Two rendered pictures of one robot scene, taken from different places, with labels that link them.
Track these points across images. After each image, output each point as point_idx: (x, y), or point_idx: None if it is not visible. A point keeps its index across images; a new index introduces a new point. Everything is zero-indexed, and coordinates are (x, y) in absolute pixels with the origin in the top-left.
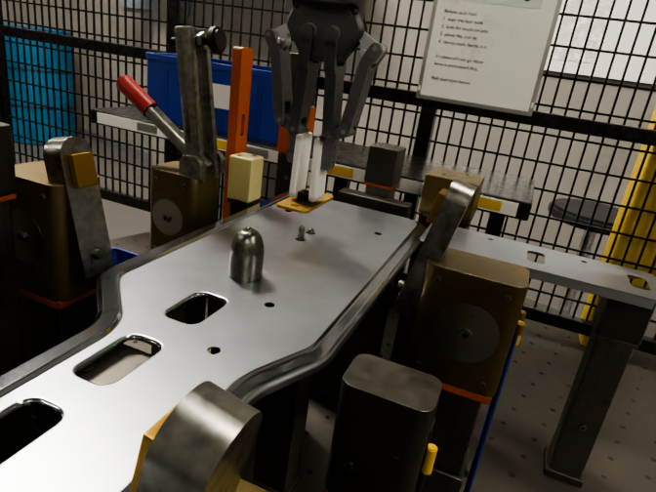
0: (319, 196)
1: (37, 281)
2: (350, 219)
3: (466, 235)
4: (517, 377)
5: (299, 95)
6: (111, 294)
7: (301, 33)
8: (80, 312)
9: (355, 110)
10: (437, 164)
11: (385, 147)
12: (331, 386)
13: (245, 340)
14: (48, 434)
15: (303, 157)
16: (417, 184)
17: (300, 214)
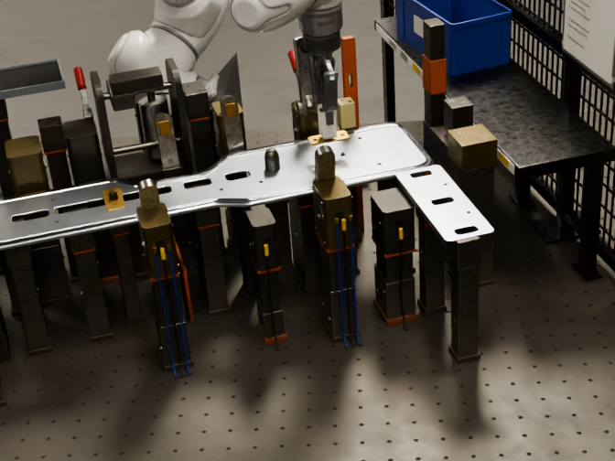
0: (330, 137)
1: (220, 151)
2: (385, 151)
3: (434, 177)
4: (544, 313)
5: (317, 85)
6: (218, 163)
7: (311, 59)
8: None
9: (326, 100)
10: (555, 116)
11: (448, 103)
12: None
13: (233, 189)
14: (164, 194)
15: None
16: None
17: (361, 142)
